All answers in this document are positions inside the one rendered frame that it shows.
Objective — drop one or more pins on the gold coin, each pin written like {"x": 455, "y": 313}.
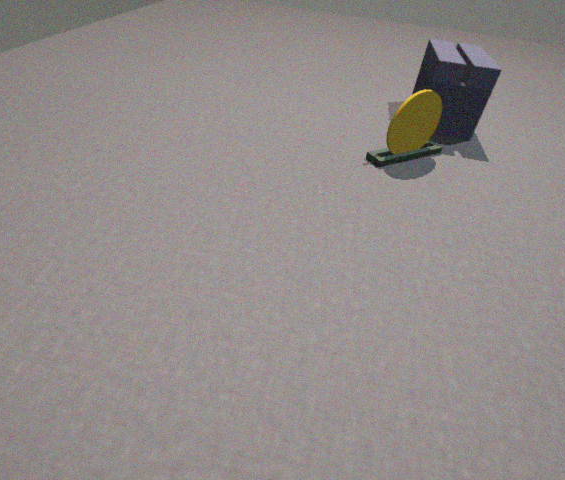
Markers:
{"x": 414, "y": 122}

